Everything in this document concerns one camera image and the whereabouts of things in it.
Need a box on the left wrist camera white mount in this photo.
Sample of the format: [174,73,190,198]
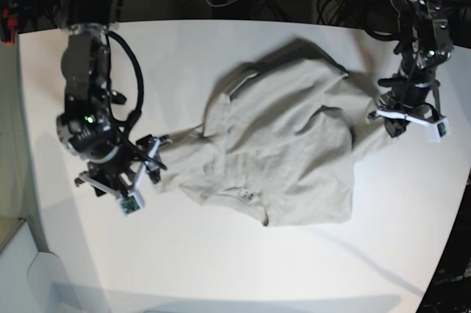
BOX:
[424,116,451,143]

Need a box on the white cabinet corner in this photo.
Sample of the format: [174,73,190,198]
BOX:
[0,217,107,313]

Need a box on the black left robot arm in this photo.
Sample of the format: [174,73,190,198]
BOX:
[367,0,453,142]

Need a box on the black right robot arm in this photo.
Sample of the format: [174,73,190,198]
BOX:
[56,0,166,202]

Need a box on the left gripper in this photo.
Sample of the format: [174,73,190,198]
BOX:
[366,88,442,138]

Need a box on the red black clamp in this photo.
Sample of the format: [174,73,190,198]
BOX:
[1,5,19,45]

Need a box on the beige t-shirt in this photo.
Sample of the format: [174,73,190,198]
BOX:
[155,38,392,226]

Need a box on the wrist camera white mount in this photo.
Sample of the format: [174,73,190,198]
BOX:
[424,116,451,143]
[118,191,145,216]

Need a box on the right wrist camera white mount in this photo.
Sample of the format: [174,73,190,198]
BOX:
[118,191,145,216]

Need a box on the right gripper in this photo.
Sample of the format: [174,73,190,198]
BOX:
[74,135,171,199]

